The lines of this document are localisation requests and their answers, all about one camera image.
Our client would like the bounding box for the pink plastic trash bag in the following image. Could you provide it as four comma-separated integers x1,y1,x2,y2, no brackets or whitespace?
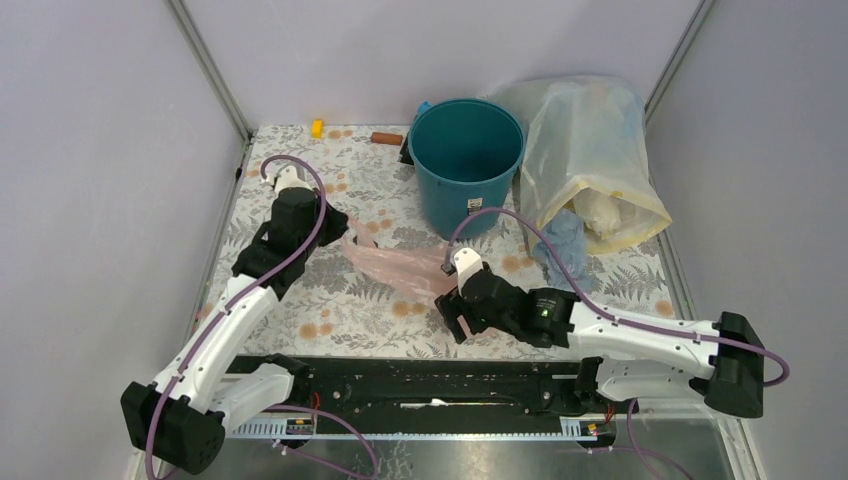
341,217,457,303

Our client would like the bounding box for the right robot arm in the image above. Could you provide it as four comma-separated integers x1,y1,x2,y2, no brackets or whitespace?
435,268,765,418

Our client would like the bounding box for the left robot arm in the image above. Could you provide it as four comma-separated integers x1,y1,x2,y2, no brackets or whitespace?
120,186,347,475

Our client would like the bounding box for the blue plastic trash bag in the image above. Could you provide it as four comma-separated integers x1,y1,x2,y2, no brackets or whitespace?
532,208,593,292

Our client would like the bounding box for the teal plastic trash bin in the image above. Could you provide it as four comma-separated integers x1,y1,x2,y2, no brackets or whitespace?
407,98,526,240

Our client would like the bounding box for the floral table mat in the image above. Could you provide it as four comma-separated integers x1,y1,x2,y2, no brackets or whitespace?
202,125,676,361

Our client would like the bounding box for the yellow toy block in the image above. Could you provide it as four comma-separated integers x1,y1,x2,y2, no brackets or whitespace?
311,119,324,139

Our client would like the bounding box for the orange-brown wooden block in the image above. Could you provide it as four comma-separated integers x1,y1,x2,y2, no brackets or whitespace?
370,132,404,146

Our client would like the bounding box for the black checkered tray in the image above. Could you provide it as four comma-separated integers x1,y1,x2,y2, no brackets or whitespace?
399,139,414,166

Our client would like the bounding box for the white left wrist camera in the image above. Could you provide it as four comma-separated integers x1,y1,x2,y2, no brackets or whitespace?
269,166,310,195

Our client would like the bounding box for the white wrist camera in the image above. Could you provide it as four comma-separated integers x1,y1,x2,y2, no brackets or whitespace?
269,166,310,195
442,247,484,294

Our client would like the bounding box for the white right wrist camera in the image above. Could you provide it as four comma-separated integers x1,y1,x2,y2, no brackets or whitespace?
442,247,484,294

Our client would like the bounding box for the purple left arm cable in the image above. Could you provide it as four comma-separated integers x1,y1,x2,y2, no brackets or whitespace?
144,154,380,480

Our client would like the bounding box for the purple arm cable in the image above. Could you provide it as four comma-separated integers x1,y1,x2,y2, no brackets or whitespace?
445,207,791,480
144,154,380,480

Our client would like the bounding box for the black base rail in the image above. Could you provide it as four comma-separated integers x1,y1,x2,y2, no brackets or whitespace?
224,354,628,440

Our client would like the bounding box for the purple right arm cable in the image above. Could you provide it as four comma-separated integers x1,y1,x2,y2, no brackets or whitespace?
445,207,791,480

